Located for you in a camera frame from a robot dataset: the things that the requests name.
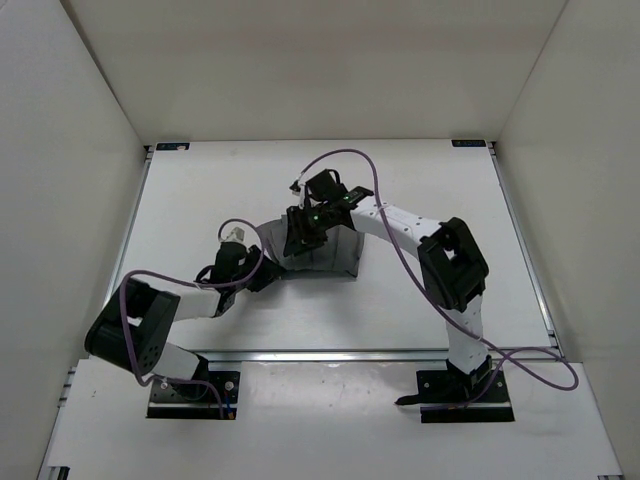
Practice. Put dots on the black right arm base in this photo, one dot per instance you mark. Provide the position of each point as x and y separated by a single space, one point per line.
443 397

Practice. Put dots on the blue label corner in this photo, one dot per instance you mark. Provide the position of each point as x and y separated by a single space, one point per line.
172 146
468 143

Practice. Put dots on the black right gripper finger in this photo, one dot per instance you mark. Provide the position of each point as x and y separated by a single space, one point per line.
312 243
294 233

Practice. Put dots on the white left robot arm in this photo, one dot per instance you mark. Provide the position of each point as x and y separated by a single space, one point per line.
132 330

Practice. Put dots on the grey pleated skirt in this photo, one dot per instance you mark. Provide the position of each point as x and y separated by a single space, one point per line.
340 255

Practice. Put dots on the blue label left corner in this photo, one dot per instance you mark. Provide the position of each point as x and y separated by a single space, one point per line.
172 146

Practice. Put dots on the aluminium front table rail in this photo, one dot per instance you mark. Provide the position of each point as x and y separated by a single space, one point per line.
324 356

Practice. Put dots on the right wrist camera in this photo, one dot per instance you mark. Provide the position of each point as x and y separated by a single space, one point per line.
298 188

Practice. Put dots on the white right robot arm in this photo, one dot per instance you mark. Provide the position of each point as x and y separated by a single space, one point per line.
453 269

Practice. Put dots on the blue label right corner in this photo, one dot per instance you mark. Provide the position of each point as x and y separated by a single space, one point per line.
468 143

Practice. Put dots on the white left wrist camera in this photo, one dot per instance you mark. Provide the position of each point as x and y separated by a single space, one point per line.
236 235

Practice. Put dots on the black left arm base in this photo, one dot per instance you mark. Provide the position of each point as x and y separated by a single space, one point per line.
214 397

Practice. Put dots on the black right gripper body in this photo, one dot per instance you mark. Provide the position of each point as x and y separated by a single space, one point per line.
317 220

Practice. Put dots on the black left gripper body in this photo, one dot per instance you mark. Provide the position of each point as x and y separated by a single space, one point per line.
252 260

